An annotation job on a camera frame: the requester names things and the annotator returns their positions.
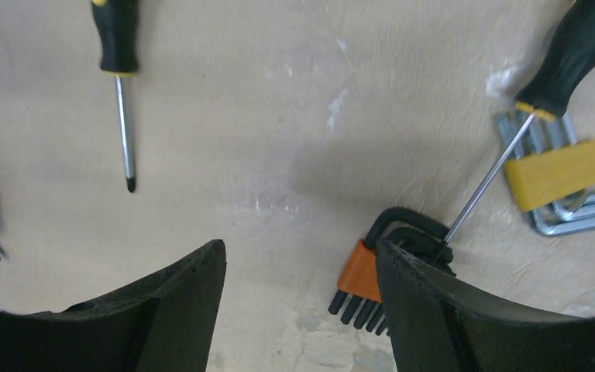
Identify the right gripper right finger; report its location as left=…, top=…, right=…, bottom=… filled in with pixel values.
left=377, top=243, right=595, bottom=371

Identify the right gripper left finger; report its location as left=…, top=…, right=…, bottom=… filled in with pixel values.
left=0, top=239, right=226, bottom=371

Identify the orange hex key set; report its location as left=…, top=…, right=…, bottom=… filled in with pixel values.
left=328, top=206, right=455, bottom=336

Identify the yellow hex key set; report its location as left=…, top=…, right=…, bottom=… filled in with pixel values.
left=494, top=112, right=595, bottom=237

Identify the yellow black screwdriver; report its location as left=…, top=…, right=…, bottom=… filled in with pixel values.
left=91, top=0, right=139, bottom=193
left=434, top=1, right=595, bottom=260

